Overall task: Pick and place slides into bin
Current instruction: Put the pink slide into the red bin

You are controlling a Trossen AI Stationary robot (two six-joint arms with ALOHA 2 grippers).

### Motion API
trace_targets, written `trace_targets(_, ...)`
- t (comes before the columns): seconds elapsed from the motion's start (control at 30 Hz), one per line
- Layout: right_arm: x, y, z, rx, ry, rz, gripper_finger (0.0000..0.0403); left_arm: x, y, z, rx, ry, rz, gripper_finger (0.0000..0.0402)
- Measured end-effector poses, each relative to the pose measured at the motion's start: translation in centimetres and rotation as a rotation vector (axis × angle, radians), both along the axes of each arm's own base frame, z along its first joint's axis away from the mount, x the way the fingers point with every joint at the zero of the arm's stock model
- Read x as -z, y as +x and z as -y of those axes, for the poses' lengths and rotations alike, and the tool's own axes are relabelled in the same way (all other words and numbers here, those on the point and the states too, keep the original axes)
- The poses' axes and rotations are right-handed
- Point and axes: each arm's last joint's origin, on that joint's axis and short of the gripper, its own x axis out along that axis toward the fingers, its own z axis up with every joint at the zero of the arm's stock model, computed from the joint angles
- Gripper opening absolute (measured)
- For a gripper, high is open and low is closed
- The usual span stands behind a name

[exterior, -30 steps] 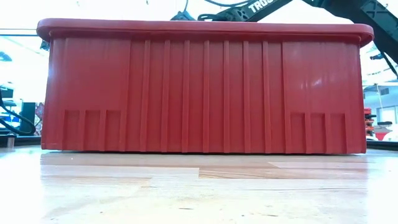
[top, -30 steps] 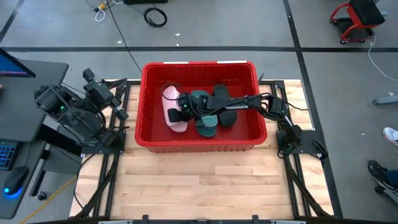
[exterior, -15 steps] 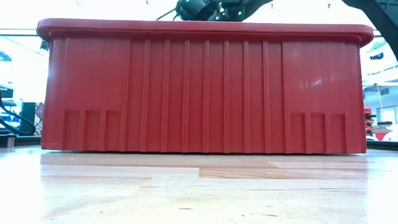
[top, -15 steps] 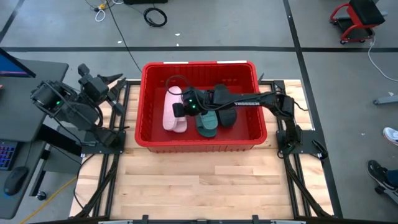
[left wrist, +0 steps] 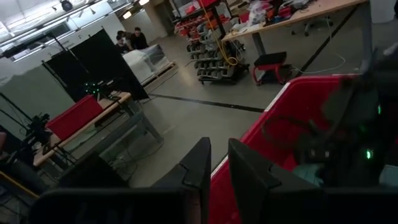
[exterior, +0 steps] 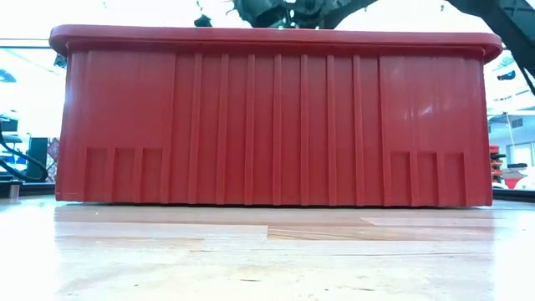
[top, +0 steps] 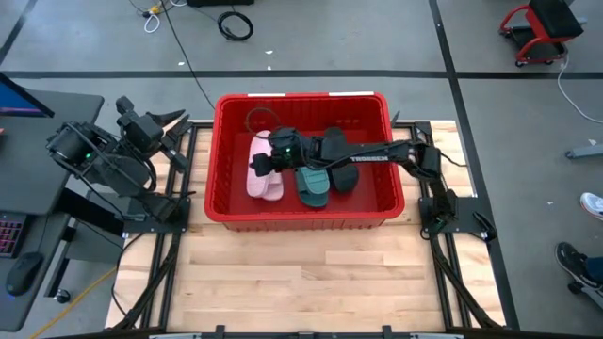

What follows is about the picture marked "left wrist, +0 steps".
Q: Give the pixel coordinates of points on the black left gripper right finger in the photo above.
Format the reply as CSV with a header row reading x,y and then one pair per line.
x,y
255,186

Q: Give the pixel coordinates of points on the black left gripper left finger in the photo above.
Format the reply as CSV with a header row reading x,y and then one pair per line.
x,y
199,174

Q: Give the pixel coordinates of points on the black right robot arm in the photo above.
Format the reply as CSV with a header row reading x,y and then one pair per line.
x,y
351,124

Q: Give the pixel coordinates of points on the red plastic storage bin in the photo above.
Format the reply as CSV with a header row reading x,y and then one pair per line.
x,y
298,99

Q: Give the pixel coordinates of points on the red bin on neighbouring table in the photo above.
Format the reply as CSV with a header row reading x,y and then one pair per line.
x,y
74,116

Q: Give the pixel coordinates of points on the wooden pallet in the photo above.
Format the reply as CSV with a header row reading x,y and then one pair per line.
x,y
161,74

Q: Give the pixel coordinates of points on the neighbouring wooden robot table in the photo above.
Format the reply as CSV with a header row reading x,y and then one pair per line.
x,y
93,124

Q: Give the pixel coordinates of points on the red stool with black seat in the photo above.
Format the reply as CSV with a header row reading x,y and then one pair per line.
x,y
270,63

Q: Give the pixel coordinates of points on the white wrapped pallet load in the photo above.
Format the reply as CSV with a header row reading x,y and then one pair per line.
x,y
144,62

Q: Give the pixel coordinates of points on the shelf rack with red bins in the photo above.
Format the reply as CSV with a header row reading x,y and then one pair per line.
x,y
214,46

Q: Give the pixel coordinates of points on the large black partition panel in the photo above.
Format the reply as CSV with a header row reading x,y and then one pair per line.
x,y
105,62

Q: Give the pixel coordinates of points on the person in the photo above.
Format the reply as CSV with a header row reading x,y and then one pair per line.
x,y
121,45
138,40

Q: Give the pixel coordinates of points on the small black partition panel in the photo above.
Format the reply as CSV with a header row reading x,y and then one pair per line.
x,y
66,74

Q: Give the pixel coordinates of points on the white plastic bag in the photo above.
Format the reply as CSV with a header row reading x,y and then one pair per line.
x,y
257,12

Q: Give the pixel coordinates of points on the office chair base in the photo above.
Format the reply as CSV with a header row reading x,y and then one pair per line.
x,y
314,25

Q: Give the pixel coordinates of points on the long wooden work table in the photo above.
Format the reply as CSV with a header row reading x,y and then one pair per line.
x,y
311,12

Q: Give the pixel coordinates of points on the black ceiling lamp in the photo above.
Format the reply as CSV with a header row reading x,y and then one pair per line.
x,y
66,5

